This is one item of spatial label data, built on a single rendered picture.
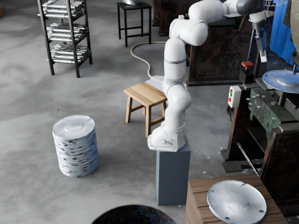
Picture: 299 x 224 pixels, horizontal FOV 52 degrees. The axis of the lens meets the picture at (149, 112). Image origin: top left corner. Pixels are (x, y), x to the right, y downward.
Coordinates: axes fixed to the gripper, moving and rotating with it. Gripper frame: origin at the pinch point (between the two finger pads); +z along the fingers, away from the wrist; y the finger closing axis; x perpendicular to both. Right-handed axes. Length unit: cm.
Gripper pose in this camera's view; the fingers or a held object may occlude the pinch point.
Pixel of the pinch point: (263, 55)
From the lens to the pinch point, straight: 193.6
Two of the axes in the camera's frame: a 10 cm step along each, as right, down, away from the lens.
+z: 2.6, 9.0, 3.5
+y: -5.5, 4.4, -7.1
